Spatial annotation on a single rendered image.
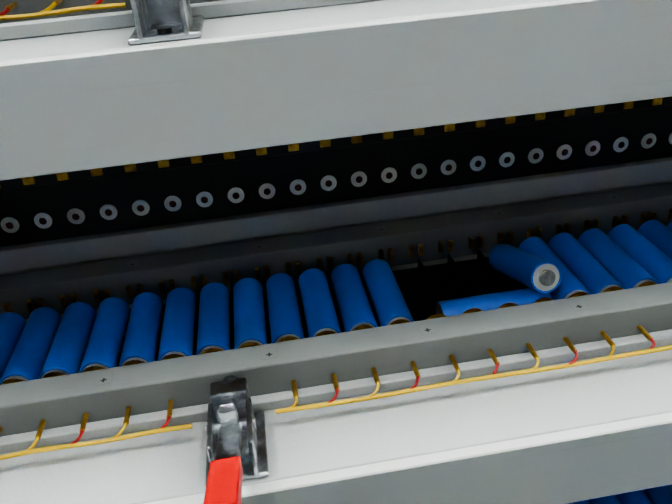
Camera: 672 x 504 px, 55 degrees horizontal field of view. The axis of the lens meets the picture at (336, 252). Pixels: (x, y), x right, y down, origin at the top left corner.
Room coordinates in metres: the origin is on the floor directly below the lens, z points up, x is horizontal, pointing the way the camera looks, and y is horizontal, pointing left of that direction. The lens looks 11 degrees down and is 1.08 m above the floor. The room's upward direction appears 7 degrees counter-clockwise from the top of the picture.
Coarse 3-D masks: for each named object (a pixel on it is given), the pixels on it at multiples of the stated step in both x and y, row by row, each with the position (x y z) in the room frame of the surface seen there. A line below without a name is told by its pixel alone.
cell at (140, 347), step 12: (144, 300) 0.38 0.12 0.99; (156, 300) 0.38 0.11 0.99; (132, 312) 0.37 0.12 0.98; (144, 312) 0.36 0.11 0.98; (156, 312) 0.37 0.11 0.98; (132, 324) 0.36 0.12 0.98; (144, 324) 0.35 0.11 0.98; (156, 324) 0.36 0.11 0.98; (132, 336) 0.34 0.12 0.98; (144, 336) 0.34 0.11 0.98; (156, 336) 0.35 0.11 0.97; (132, 348) 0.33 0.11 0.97; (144, 348) 0.33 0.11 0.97; (156, 348) 0.35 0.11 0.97; (120, 360) 0.33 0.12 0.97; (144, 360) 0.33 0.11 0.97
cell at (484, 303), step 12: (528, 288) 0.36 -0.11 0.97; (444, 300) 0.35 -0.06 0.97; (456, 300) 0.35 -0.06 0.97; (468, 300) 0.35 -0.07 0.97; (480, 300) 0.35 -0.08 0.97; (492, 300) 0.35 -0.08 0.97; (504, 300) 0.35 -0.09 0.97; (516, 300) 0.35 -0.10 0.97; (528, 300) 0.35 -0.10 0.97; (444, 312) 0.34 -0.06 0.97; (456, 312) 0.34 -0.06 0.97
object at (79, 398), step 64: (448, 320) 0.33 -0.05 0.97; (512, 320) 0.32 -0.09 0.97; (576, 320) 0.32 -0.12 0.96; (640, 320) 0.32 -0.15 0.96; (64, 384) 0.30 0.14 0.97; (128, 384) 0.30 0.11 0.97; (192, 384) 0.30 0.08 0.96; (256, 384) 0.31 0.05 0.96; (320, 384) 0.31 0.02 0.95; (448, 384) 0.30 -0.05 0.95; (64, 448) 0.28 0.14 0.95
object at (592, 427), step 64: (448, 192) 0.44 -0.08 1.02; (512, 192) 0.44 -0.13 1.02; (576, 192) 0.45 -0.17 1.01; (0, 256) 0.41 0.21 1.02; (64, 256) 0.42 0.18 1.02; (512, 384) 0.31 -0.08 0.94; (576, 384) 0.30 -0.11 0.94; (640, 384) 0.30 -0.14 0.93; (128, 448) 0.29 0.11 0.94; (192, 448) 0.29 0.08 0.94; (320, 448) 0.28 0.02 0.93; (384, 448) 0.28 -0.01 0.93; (448, 448) 0.27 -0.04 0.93; (512, 448) 0.27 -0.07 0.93; (576, 448) 0.27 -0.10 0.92; (640, 448) 0.28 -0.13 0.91
